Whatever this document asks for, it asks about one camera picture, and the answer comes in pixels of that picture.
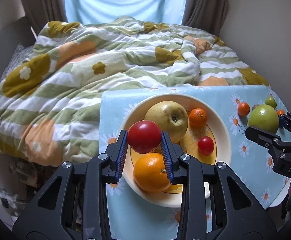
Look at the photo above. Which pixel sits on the tangerine with green leaf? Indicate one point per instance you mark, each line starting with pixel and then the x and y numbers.
pixel 280 112

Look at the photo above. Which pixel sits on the cream bowl with duck print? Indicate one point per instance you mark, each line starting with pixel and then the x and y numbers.
pixel 218 130

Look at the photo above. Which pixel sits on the orange-red tomato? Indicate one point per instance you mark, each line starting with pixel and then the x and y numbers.
pixel 243 109

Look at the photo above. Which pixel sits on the brown curtain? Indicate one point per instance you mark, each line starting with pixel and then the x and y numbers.
pixel 205 2
pixel 43 2

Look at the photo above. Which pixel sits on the green striped floral blanket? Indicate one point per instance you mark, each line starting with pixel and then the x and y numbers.
pixel 85 80

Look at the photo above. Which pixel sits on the large orange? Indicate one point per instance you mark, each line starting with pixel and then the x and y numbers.
pixel 150 173

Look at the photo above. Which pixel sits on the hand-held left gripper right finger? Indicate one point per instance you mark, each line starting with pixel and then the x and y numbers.
pixel 166 155

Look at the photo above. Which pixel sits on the small tangerine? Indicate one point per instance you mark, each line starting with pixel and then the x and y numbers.
pixel 198 117

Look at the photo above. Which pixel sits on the light blue window cloth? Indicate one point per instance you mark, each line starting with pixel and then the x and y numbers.
pixel 125 0

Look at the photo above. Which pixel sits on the grey patterned bed sheet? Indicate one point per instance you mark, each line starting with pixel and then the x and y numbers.
pixel 18 57

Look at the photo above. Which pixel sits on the yellow pear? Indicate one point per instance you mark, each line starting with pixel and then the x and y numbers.
pixel 165 116

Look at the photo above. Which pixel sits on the green round fruit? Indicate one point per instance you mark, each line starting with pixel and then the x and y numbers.
pixel 263 118
pixel 271 102

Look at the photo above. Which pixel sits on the dark red cherry tomato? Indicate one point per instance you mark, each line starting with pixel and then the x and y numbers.
pixel 205 145

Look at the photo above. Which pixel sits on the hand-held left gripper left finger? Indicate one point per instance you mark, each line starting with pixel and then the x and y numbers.
pixel 121 152

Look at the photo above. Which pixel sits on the blue daisy tablecloth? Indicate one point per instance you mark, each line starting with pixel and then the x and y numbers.
pixel 250 160

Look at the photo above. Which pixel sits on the grey bed headboard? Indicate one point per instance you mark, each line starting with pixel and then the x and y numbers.
pixel 3 52

